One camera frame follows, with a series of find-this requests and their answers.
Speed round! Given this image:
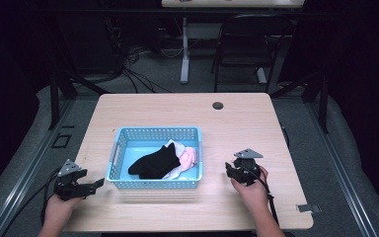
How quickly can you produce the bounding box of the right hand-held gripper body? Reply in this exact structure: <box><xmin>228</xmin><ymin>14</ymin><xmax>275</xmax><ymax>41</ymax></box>
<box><xmin>232</xmin><ymin>147</ymin><xmax>265</xmax><ymax>186</ymax></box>

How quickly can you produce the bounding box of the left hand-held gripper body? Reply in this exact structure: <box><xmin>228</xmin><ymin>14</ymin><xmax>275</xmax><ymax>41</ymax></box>
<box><xmin>52</xmin><ymin>158</ymin><xmax>89</xmax><ymax>202</ymax></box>

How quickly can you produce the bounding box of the person's right hand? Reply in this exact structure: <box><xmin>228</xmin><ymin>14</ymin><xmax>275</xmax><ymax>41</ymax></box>
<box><xmin>230</xmin><ymin>166</ymin><xmax>270</xmax><ymax>215</ymax></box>

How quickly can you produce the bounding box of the person's left hand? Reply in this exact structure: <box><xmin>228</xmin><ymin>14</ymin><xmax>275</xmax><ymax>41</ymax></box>
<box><xmin>43</xmin><ymin>193</ymin><xmax>83</xmax><ymax>228</ymax></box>

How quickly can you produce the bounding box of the pink sock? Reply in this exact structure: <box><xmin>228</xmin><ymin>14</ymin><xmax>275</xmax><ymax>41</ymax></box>
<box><xmin>179</xmin><ymin>145</ymin><xmax>198</xmax><ymax>173</ymax></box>

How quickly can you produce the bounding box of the light blue plastic basket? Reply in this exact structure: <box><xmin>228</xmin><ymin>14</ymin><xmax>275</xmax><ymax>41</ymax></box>
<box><xmin>106</xmin><ymin>125</ymin><xmax>204</xmax><ymax>191</ymax></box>

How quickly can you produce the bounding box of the white sock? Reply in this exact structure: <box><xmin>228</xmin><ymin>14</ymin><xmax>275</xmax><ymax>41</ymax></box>
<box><xmin>162</xmin><ymin>138</ymin><xmax>188</xmax><ymax>181</ymax></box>

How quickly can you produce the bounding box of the black sock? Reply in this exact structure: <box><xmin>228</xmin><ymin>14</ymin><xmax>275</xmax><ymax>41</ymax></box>
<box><xmin>127</xmin><ymin>141</ymin><xmax>182</xmax><ymax>181</ymax></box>

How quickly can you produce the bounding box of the black metal stand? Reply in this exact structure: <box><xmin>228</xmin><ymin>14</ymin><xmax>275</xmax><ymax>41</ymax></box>
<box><xmin>268</xmin><ymin>70</ymin><xmax>331</xmax><ymax>134</ymax></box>
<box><xmin>42</xmin><ymin>19</ymin><xmax>112</xmax><ymax>131</ymax></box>

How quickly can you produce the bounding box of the white-legged desk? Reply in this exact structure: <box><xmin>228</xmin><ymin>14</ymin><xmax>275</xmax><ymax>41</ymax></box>
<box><xmin>160</xmin><ymin>0</ymin><xmax>306</xmax><ymax>85</ymax></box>

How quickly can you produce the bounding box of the black folding chair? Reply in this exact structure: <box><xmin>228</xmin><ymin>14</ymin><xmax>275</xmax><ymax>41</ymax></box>
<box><xmin>210</xmin><ymin>13</ymin><xmax>294</xmax><ymax>94</ymax></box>

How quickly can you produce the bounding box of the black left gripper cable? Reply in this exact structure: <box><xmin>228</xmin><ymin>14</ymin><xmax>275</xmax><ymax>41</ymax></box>
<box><xmin>0</xmin><ymin>169</ymin><xmax>62</xmax><ymax>237</ymax></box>

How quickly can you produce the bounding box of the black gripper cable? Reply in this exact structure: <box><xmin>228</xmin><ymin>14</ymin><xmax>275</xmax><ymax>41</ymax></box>
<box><xmin>245</xmin><ymin>164</ymin><xmax>280</xmax><ymax>228</ymax></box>
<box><xmin>0</xmin><ymin>169</ymin><xmax>62</xmax><ymax>237</ymax></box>

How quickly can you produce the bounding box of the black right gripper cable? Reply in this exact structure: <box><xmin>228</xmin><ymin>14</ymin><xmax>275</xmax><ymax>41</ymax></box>
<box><xmin>245</xmin><ymin>164</ymin><xmax>280</xmax><ymax>228</ymax></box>

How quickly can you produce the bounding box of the aluminium floor rail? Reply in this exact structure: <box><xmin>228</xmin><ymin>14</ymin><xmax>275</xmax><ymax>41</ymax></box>
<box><xmin>0</xmin><ymin>98</ymin><xmax>77</xmax><ymax>237</ymax></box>
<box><xmin>304</xmin><ymin>101</ymin><xmax>379</xmax><ymax>237</ymax></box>

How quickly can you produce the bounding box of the grey metal bracket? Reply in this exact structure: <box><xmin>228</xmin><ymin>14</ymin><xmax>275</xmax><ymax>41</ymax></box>
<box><xmin>295</xmin><ymin>203</ymin><xmax>322</xmax><ymax>214</ymax></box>

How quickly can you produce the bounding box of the bundle of floor cables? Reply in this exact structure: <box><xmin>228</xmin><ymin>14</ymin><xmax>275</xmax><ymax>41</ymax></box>
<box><xmin>105</xmin><ymin>16</ymin><xmax>183</xmax><ymax>95</ymax></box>

